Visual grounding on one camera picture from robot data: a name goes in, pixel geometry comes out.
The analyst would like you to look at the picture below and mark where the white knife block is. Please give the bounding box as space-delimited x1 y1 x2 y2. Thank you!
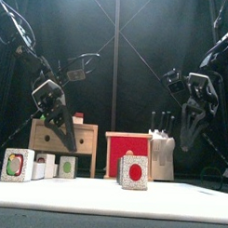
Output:
146 128 177 182

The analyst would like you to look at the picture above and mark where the red and white toy piece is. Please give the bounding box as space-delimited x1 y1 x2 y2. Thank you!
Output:
71 112 85 125

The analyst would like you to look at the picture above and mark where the vertical metal frame pole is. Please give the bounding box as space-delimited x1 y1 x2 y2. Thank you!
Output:
110 0 122 133

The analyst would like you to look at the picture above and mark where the wooden drawer cabinet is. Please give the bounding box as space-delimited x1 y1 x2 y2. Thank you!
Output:
26 117 99 179

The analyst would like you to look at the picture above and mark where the large sushi roll multicolour centre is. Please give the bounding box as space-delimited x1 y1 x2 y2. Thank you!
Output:
0 147 36 184

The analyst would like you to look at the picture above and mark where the black left camera cable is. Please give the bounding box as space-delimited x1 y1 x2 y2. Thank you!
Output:
57 50 102 76

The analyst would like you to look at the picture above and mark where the black cable loop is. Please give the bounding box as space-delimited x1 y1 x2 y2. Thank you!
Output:
199 166 226 192

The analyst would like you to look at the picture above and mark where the white sushi piece red centre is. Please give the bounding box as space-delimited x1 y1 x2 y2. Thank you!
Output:
34 153 57 180

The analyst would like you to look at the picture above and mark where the black handled knife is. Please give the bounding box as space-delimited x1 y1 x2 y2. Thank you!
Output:
150 111 157 132
168 115 176 139
159 111 167 132
165 110 172 133

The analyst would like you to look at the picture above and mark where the red wooden box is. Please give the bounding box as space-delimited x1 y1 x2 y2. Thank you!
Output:
103 130 154 181

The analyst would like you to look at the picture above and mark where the diagonal metal frame brace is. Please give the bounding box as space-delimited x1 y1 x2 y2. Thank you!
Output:
0 110 41 158
201 131 228 169

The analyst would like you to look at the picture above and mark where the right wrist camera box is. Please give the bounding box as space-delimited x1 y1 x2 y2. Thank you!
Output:
164 68 189 95

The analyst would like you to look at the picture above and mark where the thin diagonal frame wire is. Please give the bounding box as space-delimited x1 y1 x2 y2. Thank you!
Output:
97 0 155 57
86 0 188 108

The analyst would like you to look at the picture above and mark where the sushi roll green centre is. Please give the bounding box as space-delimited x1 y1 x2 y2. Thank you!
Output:
57 154 79 180

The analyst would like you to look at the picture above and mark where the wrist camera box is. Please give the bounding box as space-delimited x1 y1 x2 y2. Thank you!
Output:
66 67 87 83
164 68 189 95

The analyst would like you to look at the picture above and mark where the small white toy block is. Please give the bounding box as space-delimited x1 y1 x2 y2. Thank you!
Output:
31 161 47 181

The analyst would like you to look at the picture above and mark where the sushi roll red centre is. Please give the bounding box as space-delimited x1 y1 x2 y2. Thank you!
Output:
120 154 150 192

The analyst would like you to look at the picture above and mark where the white table mat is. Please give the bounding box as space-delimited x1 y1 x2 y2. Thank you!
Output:
0 173 228 225

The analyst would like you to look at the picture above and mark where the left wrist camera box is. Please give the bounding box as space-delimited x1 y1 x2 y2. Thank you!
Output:
66 67 87 83

